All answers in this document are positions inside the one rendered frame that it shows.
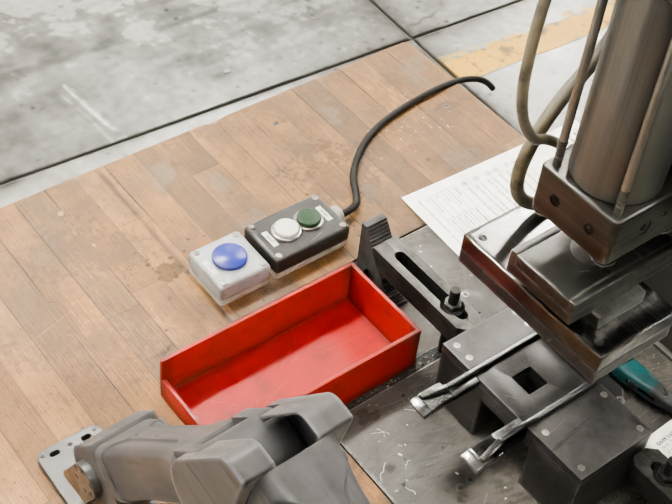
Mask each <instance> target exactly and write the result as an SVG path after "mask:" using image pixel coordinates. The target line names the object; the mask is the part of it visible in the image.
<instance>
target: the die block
mask: <svg viewBox="0 0 672 504"><path fill-rule="evenodd" d="M464 373H465V372H464V371H463V370H462V369H461V368H460V367H459V366H458V365H457V364H456V363H455V362H454V361H453V360H452V359H451V358H450V357H449V356H448V355H447V354H446V353H445V352H444V351H443V350H442V353H441V358H440V362H439V367H438V371H437V376H436V380H435V384H437V383H438V382H440V383H441V384H442V385H444V384H447V383H448V382H450V381H452V380H453V379H455V378H457V377H459V376H460V375H462V374H464ZM515 381H516V382H517V383H518V384H519V385H520V386H521V387H522V388H523V389H524V390H525V391H526V392H527V393H528V394H531V393H533V392H534V391H536V390H537V389H539V388H541V387H542V385H541V384H540V383H539V382H538V381H537V380H536V379H535V378H534V377H533V376H532V375H531V374H530V373H526V374H524V375H522V376H521V377H519V378H518V379H516V380H515ZM435 384H434V385H435ZM445 408H446V409H447V410H448V411H449V412H450V413H451V414H452V415H453V416H454V417H455V418H456V419H457V420H458V421H459V422H460V423H461V424H462V425H463V426H464V427H465V428H466V429H467V430H468V431H469V432H470V433H471V434H474V433H476V432H477V431H479V430H480V429H482V428H484V427H485V426H487V425H488V424H490V423H492V422H493V421H495V420H496V419H498V418H499V419H500V420H501V421H502V422H503V423H504V424H505V425H507V424H509V423H510V422H512V421H513V420H512V419H511V418H510V417H509V416H508V415H507V414H506V413H505V412H504V411H503V410H502V409H501V408H500V407H499V406H498V405H497V404H496V403H495V402H494V401H493V400H492V399H491V398H490V397H489V396H488V395H487V394H486V393H485V392H484V391H483V390H482V389H481V388H480V387H479V386H478V387H476V388H474V389H473V390H471V391H469V392H468V393H466V394H464V395H463V396H461V397H459V398H458V399H456V400H453V402H451V403H449V404H448V405H446V406H445ZM648 440H649V438H648V439H647V440H646V441H644V442H643V443H641V444H640V445H638V446H637V447H635V448H634V449H632V450H631V451H630V452H628V453H627V454H625V455H624V456H622V457H621V458H619V459H618V460H617V461H615V462H614V463H612V464H611V465H609V466H608V467H606V468H605V469H603V470H602V471H601V472H599V473H598V474H596V475H595V476H593V477H592V478H590V479H589V480H587V481H586V482H585V483H583V484H582V485H580V486H578V485H577V484H576V483H575V482H574V481H573V480H572V479H571V478H570V477H569V476H568V475H567V474H566V473H565V472H564V471H563V470H562V469H561V468H560V467H559V466H558V465H557V464H556V463H555V462H554V461H553V460H552V459H551V458H550V457H549V456H548V455H547V454H546V453H545V452H544V451H543V450H542V449H541V448H540V447H539V446H538V445H537V444H536V443H535V442H534V441H533V440H532V439H531V438H530V437H529V436H528V435H527V434H526V436H525V439H524V440H522V442H523V443H524V444H525V445H526V446H527V447H528V448H530V449H529V452H528V455H527V458H526V461H525V464H524V467H523V470H522V473H521V476H520V479H519V484H520V485H521V486H522V487H523V488H524V489H525V490H526V491H527V492H528V493H529V494H530V495H531V496H532V497H533V498H534V499H535V500H536V501H537V502H538V503H539V504H597V503H598V502H600V501H601V500H603V499H604V498H606V497H607V496H608V495H610V494H611V493H613V492H614V491H616V490H617V489H618V488H620V487H621V486H623V485H624V484H625V483H627V482H628V474H629V467H630V464H631V462H632V460H633V458H634V456H635V455H636V454H638V453H639V452H640V451H642V450H643V449H645V446H646V444H647V442H648Z"/></svg>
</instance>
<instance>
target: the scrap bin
mask: <svg viewBox="0 0 672 504"><path fill-rule="evenodd" d="M420 335H421V329H420V328H419V327H418V326H417V325H416V324H415V323H414V322H413V321H412V320H411V319H410V318H409V317H408V316H407V315H406V314H405V313H404V312H403V311H402V310H401V309H400V308H399V307H398V306H397V305H396V304H395V303H393V302H392V301H391V300H390V299H389V298H388V297H387V296H386V295H385V294H384V293H383V292H382V291H381V290H380V289H379V288H378V287H377V286H376V285H375V284H374V283H373V282H372V281H371V280H370V279H369V278H368V277H367V276H366V275H365V274H364V273H363V272H362V271H361V270H360V269H359V268H358V267H357V266H356V265H355V264H354V263H353V262H351V263H349V264H347V265H345V266H343V267H341V268H339V269H337V270H335V271H333V272H331V273H329V274H327V275H325V276H323V277H321V278H319V279H317V280H315V281H313V282H311V283H309V284H307V285H305V286H303V287H301V288H299V289H297V290H295V291H293V292H291V293H289V294H287V295H286V296H284V297H282V298H280V299H278V300H276V301H274V302H272V303H270V304H268V305H266V306H264V307H262V308H260V309H258V310H256V311H254V312H252V313H250V314H248V315H246V316H244V317H242V318H240V319H238V320H236V321H234V322H232V323H230V324H228V325H226V326H224V327H222V328H220V329H218V330H216V331H214V332H213V333H211V334H209V335H207V336H205V337H203V338H201V339H199V340H197V341H195V342H193V343H191V344H189V345H187V346H185V347H183V348H181V349H179V350H177V351H175V352H173V353H171V354H169V355H167V356H165V357H163V358H161V359H160V360H159V361H160V394H161V396H162V397H163V399H164V400H165V401H166V402H167V404H168V405H169V406H170V407H171V409H172V410H173V411H174V412H175V414H176V415H177V416H178V417H179V419H180V420H181V421H182V422H183V424H184V425H211V424H213V423H216V422H219V421H222V420H227V419H231V417H233V416H234V415H236V414H238V413H239V412H241V411H243V410H245V409H246V408H265V407H266V406H268V405H269V404H271V403H273V402H275V401H276V400H278V399H284V398H291V397H297V396H304V395H311V394H318V393H325V392H331V393H333V394H335V395H336V396H337V397H338V398H339V399H340V400H341V401H342V402H343V403H344V405H346V404H348V403H350V402H351V401H353V400H355V399H357V398H358V397H360V396H362V395H364V394H365V393H367V392H369V391H371V390H372V389H374V388H376V387H378V386H379V385H381V384H383V383H385V382H386V381H388V380H390V379H392V378H393V377H395V376H397V375H399V374H400V373H402V372H404V371H405V370H407V369H409V368H411V367H412V366H414V365H415V360H416V355H417V350H418V345H419V340H420Z"/></svg>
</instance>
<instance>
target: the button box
mask: <svg viewBox="0 0 672 504"><path fill-rule="evenodd" d="M467 82H478V83H482V84H484V85H486V86H487V87H488V88H489V89H490V90H491V91H494V90H495V89H496V88H495V86H494V84H493V83H492V82H491V81H489V80H488V79H486V78H484V77H481V76H463V77H459V78H455V79H452V80H449V81H446V82H444V83H441V84H439V85H437V86H435V87H432V88H430V89H429V90H427V91H425V92H423V93H421V94H419V95H417V96H415V97H414V98H412V99H410V100H409V101H407V102H405V103H404V104H402V105H400V106H399V107H397V108H396V109H394V110H393V111H392V112H390V113H389V114H387V115H386V116H385V117H384V118H382V119H381V120H380V121H379V122H378V123H376V124H375V125H374V126H373V127H372V128H371V129H370V130H369V132H368V133H367V134H366V135H365V136H364V138H363V139H362V141H361V142H360V144H359V146H358V148H357V151H356V153H355V156H354V158H353V161H352V165H351V169H350V177H349V179H350V186H351V189H352V194H353V202H352V204H351V205H350V206H348V207H347V208H345V209H343V210H341V209H340V208H339V207H338V206H333V207H331V208H330V207H329V206H328V205H327V204H326V203H325V202H324V201H323V200H322V199H321V198H320V197H319V196H318V195H313V196H311V197H308V198H306V199H304V200H302V201H300V202H298V203H296V204H293V205H291V206H289V207H287V208H285V209H283V210H281V211H278V212H276V213H274V214H272V215H270V216H268V217H266V218H263V219H261V220H259V221H257V222H255V223H253V224H251V225H248V226H246V227H245V230H244V238H245V239H246V240H247V241H248V242H249V243H250V245H251V246H252V247H253V248H254V249H255V250H256V251H257V252H258V253H259V254H260V255H261V256H262V257H263V258H264V259H265V260H266V261H267V262H268V264H269V265H270V274H271V275H272V276H273V277H274V278H276V279H278V278H281V277H283V276H285V275H287V274H289V273H291V272H293V271H295V270H297V269H299V268H301V267H303V266H305V265H307V264H309V263H311V262H313V261H315V260H317V259H319V258H321V257H323V256H325V255H327V254H329V253H331V252H333V251H335V250H337V249H339V248H341V247H343V246H345V245H346V244H347V239H348V234H349V226H348V225H347V224H346V223H345V217H346V216H348V215H349V214H351V213H353V212H354V211H355V210H356V209H357V208H358V207H359V205H360V193H359V188H358V184H357V170H358V166H359V163H360V160H361V157H362V155H363V152H364V150H365V148H366V146H367V144H368V142H369V141H370V140H371V138H372V137H373V136H374V135H375V134H376V133H377V132H378V131H379V130H380V129H381V128H382V127H383V126H384V125H386V124H387V123H388V122H389V121H391V120H392V119H393V118H395V117H396V116H398V115H399V114H401V113H402V112H404V111H405V110H407V109H408V108H410V107H412V106H413V105H415V104H417V103H418V102H420V101H422V100H424V99H426V98H428V97H429V96H431V95H433V94H435V93H437V92H440V91H442V90H444V89H446V88H449V87H451V86H453V85H455V84H457V83H458V84H462V83H467ZM304 208H312V209H315V210H317V211H318V212H319V213H320V215H321V223H320V224H319V225H318V226H317V227H314V228H305V227H302V226H300V225H299V224H298V225H299V233H298V235H297V236H296V237H294V238H291V239H284V238H280V237H278V236H277V235H276V234H275V233H274V225H275V223H276V222H277V221H278V220H280V219H284V218H288V219H292V220H294V221H296V215H297V213H298V211H300V210H301V209H304ZM296 222H297V221H296Z"/></svg>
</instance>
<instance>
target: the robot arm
mask: <svg viewBox="0 0 672 504"><path fill-rule="evenodd" d="M352 421H353V415H352V414H351V413H350V411H349V410H348V409H347V407H346V406H345V405H344V403H343V402H342V401H341V400H340V399H339V398H338V397H337V396H336V395H335V394H333V393H331V392H325V393H318V394H311V395H304V396H297V397H291V398H284V399H278V400H276V401H275V402H273V403H271V404H269V405H268V406H266V407H265V408H246V409H245V410H243V411H241V412H239V413H238V414H236V415H234V416H233V417H231V419H227V420H222V421H219V422H216V423H213V424H211V425H169V423H168V422H167V421H166V420H165V419H163V418H158V416H157V414H156V412H155V410H138V411H136V413H134V414H132V415H130V416H128V417H126V418H125V419H123V420H121V421H119V422H117V423H116V424H114V425H112V426H110V427H108V428H107V429H105V430H102V429H101V428H100V427H98V426H95V425H92V426H88V427H86V428H84V429H82V430H80V431H79V432H77V433H75V434H73V435H71V436H69V437H67V438H65V439H63V440H61V441H59V442H57V443H55V444H54V445H52V446H50V447H48V448H46V449H44V450H42V451H41V452H40V453H39V454H38V464H39V467H40V469H41V470H42V471H43V473H44V474H45V476H46V477H47V479H48V480H49V481H50V483H51V484H52V486H53V487H54V489H55V490H56V491H57V493H58V494H59V496H60V497H61V499H62V500H63V501H64V503H65V504H158V503H157V502H156V501H155V500H157V501H163V502H169V503H176V504H370V502H369V501H368V499H367V497H366V495H365V494H364V492H363V490H362V488H361V487H360V485H359V483H358V481H357V479H356V477H355V475H354V473H353V471H352V468H351V466H350V464H349V462H348V456H347V454H346V452H345V451H344V450H343V448H342V447H341V446H340V443H341V441H342V439H343V437H344V436H345V434H346V432H347V430H348V428H349V426H350V425H351V423H352ZM69 483H70V484H69Z"/></svg>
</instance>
